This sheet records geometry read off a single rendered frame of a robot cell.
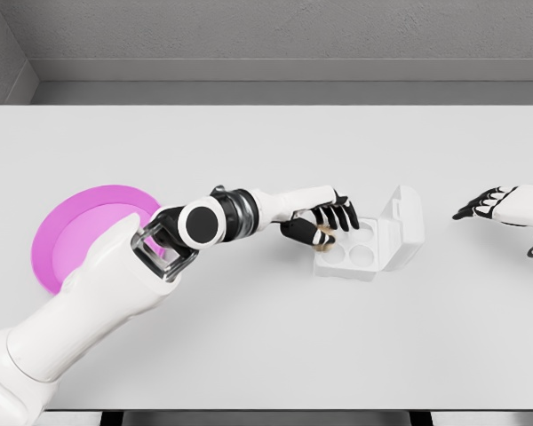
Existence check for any brown egg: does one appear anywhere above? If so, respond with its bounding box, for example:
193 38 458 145
317 224 338 250

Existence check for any pink plate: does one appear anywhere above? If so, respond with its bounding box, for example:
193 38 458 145
29 183 164 296

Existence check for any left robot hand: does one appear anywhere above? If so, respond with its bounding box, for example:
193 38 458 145
279 185 361 255

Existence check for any white egg box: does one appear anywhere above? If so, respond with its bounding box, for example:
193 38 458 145
313 184 426 286

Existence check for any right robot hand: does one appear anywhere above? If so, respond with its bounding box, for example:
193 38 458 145
451 185 533 259

